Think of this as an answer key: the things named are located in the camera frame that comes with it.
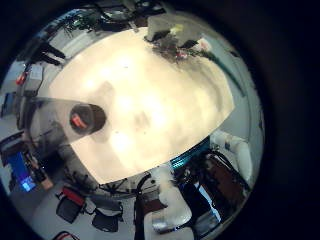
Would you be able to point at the red can inside vase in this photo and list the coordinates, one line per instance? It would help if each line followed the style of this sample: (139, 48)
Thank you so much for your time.
(78, 120)

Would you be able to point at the green potted plant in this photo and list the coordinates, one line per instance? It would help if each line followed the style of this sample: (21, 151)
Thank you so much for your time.
(80, 22)

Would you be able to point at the black tripod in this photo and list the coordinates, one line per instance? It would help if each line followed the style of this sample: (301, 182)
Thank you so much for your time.
(50, 50)

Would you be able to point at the teal panel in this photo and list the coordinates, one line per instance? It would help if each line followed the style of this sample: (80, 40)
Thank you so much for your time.
(190, 155)

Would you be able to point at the white box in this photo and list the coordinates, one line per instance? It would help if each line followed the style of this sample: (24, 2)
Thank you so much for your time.
(34, 78)

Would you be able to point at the small red object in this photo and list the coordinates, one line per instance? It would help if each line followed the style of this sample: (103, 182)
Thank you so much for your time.
(20, 78)

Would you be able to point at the blue laptop screen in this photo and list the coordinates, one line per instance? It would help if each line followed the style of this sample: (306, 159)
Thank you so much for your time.
(20, 170)

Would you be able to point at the red and black case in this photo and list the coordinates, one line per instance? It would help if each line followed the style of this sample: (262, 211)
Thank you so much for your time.
(70, 206)

